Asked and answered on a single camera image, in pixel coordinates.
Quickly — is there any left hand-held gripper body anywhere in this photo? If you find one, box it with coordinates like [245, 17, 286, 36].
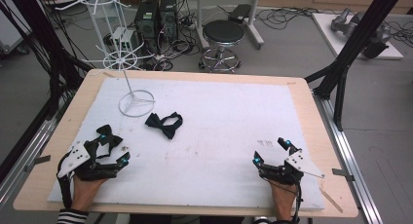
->
[56, 137, 120, 183]

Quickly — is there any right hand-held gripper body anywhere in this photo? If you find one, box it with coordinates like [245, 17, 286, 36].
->
[259, 148, 326, 186]

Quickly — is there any white wire hanger rack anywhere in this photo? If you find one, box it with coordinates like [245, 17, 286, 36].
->
[45, 0, 157, 119]

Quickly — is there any person's left hand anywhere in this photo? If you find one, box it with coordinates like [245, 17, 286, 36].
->
[70, 174, 109, 212]

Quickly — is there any person's right hand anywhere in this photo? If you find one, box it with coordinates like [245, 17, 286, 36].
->
[268, 179, 299, 222]

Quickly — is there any wooden table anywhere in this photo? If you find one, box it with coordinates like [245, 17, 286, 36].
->
[13, 68, 359, 219]

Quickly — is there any metal table clamp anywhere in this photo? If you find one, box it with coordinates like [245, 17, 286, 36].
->
[331, 168, 356, 182]
[23, 154, 53, 172]

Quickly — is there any wooden stick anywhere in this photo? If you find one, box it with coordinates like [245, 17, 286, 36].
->
[319, 187, 344, 214]

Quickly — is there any white foam mat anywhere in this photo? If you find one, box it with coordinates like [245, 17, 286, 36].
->
[47, 77, 326, 212]

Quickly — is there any white box device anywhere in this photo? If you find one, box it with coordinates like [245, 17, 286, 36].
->
[109, 25, 139, 54]

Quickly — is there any white floor platform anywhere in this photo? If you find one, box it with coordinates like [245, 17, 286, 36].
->
[311, 12, 405, 60]

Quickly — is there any large black computer tower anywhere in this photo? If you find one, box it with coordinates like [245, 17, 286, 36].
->
[133, 0, 161, 56]

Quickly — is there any black round stool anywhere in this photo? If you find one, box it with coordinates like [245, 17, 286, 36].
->
[198, 19, 246, 74]

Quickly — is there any grey robot part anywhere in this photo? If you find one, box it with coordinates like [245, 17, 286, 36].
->
[329, 7, 393, 59]

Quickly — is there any small black computer tower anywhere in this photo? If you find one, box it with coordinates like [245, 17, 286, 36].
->
[158, 0, 179, 41]

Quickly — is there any black flat box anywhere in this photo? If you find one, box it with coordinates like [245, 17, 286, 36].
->
[227, 3, 252, 24]

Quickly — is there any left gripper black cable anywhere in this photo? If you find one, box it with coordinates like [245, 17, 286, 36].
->
[56, 151, 74, 209]

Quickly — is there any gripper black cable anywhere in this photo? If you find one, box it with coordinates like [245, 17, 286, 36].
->
[259, 174, 304, 224]
[56, 151, 74, 209]

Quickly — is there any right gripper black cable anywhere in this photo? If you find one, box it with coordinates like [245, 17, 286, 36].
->
[259, 174, 304, 224]

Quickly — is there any aluminium rail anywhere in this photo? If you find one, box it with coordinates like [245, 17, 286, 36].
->
[312, 90, 385, 224]
[0, 96, 76, 212]

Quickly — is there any black frame with cables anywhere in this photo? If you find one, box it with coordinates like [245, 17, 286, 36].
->
[0, 0, 95, 122]

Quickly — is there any black frame strut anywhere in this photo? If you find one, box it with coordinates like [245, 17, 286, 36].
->
[304, 0, 407, 131]

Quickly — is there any floor cable tangle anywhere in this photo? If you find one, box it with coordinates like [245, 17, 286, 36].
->
[255, 5, 326, 31]

